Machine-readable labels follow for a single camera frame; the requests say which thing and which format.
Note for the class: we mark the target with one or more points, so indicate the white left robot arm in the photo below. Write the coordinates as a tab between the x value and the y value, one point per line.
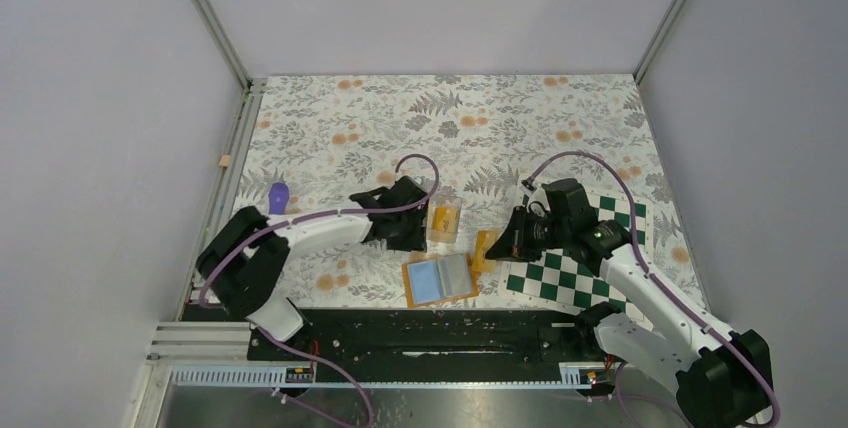
244	261

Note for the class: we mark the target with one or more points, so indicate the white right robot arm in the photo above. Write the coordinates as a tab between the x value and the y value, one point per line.
720	377

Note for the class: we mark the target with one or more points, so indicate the white slotted cable duct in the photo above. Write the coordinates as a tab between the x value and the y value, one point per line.
562	375

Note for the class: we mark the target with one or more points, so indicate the gold VIP card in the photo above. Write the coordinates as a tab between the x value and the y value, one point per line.
480	264

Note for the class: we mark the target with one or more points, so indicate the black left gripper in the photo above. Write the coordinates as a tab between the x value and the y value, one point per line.
416	242

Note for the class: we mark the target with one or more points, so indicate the floral patterned table mat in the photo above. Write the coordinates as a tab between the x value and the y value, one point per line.
472	136

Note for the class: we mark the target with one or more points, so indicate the clear box of orange blocks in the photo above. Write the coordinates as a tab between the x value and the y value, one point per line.
443	219

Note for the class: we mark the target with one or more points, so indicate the green white chessboard mat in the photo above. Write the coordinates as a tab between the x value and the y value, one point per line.
558	283

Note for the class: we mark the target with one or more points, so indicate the aluminium frame rails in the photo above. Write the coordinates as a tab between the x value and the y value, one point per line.
200	341

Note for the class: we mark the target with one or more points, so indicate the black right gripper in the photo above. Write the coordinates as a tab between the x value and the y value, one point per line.
513	243

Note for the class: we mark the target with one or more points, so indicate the orange leather card holder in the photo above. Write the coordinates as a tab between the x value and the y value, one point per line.
457	280

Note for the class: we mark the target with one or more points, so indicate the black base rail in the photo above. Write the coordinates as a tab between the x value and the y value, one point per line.
373	341

